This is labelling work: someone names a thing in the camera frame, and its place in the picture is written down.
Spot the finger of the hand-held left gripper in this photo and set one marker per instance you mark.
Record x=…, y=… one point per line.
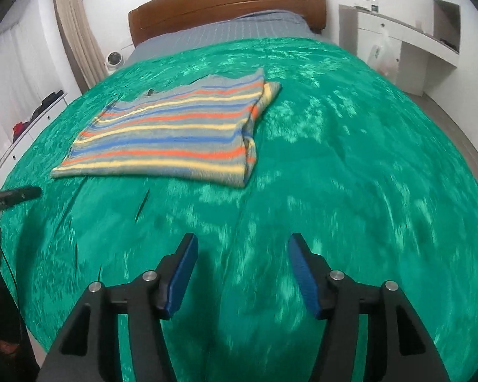
x=12, y=197

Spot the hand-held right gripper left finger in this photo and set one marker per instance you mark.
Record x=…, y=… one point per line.
x=181, y=278

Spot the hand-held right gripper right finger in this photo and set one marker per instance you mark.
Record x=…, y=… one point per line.
x=304, y=278

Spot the striped knit sweater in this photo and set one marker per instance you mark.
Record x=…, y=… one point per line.
x=163, y=139

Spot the dark clothes pile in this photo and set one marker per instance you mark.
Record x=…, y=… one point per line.
x=47, y=103

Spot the white dresser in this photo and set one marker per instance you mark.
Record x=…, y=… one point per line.
x=32, y=131

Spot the red cloth item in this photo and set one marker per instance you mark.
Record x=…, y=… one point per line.
x=18, y=127

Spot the green blanket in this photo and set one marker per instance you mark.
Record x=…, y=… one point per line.
x=342, y=167

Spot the beige curtain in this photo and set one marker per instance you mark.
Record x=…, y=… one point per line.
x=79, y=36

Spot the translucent plastic bag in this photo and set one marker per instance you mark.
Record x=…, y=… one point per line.
x=382, y=53

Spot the grey bed sheet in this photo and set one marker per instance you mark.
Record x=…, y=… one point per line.
x=223, y=32

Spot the white desk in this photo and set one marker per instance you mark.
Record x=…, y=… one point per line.
x=410, y=36

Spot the wooden bed headboard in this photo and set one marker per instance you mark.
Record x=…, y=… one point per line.
x=223, y=4

